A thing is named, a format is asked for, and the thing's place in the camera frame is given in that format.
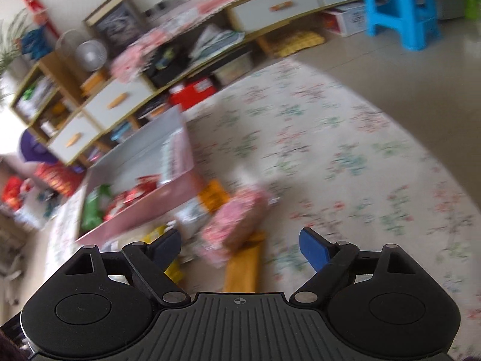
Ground framed picture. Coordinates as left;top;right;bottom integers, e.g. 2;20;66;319
83;0;147;59

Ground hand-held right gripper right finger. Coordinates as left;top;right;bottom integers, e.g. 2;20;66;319
289;227;418;305

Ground green snack packet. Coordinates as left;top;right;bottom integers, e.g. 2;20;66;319
81;184;113;234

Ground white cardboard box red print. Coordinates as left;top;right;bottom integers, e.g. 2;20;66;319
321;2;367;37

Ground pink patterned brown snack packet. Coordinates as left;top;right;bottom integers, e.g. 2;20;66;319
199;184;275;267

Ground blue plastic stool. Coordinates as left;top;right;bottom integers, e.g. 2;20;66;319
363;0;442;51

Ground white desk fan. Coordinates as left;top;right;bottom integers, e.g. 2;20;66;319
56;29;109;73

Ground purple round object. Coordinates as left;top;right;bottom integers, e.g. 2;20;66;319
17;128;57;164

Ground floral bed sheet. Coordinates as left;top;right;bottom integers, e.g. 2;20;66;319
45;58;481;361

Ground red hanging decoration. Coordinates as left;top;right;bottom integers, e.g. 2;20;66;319
11;0;61;40

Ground mustard yellow snack box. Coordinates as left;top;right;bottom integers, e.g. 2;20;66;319
222;231;265;294

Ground potted green plant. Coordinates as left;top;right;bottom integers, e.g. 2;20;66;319
0;9;29;79

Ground bright yellow snack packet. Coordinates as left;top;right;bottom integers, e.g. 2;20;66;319
143;226;185;282

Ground folded white blue cloths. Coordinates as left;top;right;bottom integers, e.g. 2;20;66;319
188;24;245;64

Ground wooden cabinet with white drawers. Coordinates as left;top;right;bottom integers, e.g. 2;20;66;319
9;0;367;166

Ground orange wooden box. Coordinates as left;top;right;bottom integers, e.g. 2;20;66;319
81;71;106;94

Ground red flat box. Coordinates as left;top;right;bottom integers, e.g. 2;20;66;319
169;77;219;111

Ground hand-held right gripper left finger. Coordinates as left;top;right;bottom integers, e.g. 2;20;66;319
64;229;192;306

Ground yellow cushion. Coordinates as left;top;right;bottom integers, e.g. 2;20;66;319
268;30;326;57

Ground silver snack packet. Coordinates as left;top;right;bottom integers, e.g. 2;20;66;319
175;196;211;237

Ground clear plastic storage bin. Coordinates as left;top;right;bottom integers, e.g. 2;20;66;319
212;53;254;85

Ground orange snack packet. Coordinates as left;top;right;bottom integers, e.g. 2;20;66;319
197;180;231;211

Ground black bag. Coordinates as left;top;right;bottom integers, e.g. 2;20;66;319
145;43;190;87

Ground pink storage box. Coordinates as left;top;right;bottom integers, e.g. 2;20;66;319
75;105;207;243

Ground wall sockets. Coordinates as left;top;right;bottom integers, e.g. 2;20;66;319
145;0;200;17

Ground pink patterned cloth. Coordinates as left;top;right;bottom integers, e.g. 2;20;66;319
111;0;264;79

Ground red snack packet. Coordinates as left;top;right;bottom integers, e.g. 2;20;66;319
105;175;160;221

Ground blue plush toy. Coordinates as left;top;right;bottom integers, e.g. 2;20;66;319
20;26;53;61

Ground red gift bag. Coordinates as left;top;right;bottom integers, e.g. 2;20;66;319
34;162;85;196
2;177;34;211

